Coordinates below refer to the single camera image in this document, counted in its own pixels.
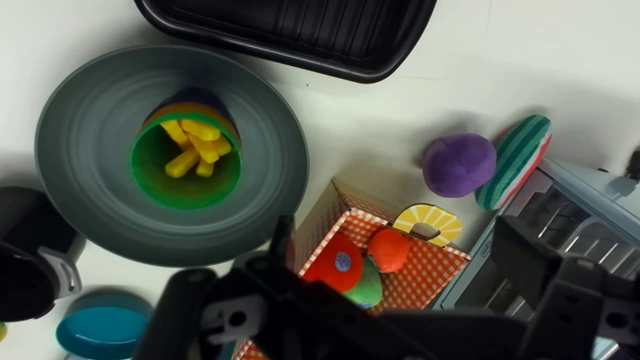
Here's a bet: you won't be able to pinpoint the orange checkered basket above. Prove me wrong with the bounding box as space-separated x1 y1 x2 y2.
231 176 472 360

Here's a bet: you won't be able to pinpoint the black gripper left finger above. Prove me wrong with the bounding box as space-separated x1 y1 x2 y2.
133 268 215 360

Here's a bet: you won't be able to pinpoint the grey oval plate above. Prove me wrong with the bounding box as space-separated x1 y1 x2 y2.
36 46 307 266

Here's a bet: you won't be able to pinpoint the green striped watermelon slice toy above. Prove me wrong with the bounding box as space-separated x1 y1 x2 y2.
475 114 552 211

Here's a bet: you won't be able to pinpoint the yellow lemon slice toy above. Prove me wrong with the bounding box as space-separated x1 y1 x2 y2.
391 205 462 249

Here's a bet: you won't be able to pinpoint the teal toy pot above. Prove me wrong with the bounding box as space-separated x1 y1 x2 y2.
56 290 152 360

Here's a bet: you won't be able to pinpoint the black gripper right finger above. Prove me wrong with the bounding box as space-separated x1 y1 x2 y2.
491 216 640 360

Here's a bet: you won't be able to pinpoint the light blue toy toaster oven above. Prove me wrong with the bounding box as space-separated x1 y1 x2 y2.
430 159 640 360

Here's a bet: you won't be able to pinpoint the stacked coloured plastic cups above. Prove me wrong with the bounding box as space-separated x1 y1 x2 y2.
129 88 241 211

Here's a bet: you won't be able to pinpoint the purple plush toy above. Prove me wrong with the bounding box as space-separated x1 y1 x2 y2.
421 134 496 198

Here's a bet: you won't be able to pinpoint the black rectangular baking tray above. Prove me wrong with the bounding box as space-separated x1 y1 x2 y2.
133 0 437 85

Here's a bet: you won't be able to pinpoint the yellow toy fries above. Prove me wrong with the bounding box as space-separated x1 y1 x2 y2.
162 120 231 178

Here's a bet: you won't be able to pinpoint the red and green plush toy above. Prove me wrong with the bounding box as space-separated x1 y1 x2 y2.
303 233 381 309

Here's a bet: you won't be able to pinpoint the orange round toy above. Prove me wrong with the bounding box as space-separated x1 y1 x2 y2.
368 228 412 275

